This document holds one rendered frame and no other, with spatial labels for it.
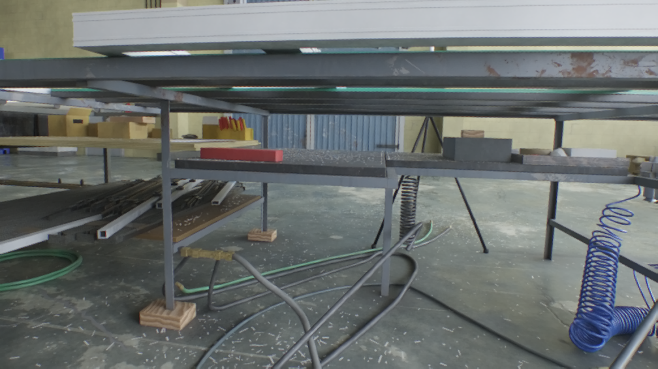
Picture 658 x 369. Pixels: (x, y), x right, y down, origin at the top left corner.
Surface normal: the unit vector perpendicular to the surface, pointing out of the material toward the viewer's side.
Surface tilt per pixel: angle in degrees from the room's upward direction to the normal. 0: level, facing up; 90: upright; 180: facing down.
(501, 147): 90
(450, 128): 90
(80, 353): 0
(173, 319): 90
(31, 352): 0
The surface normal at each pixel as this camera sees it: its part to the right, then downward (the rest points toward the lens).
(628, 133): -0.15, 0.08
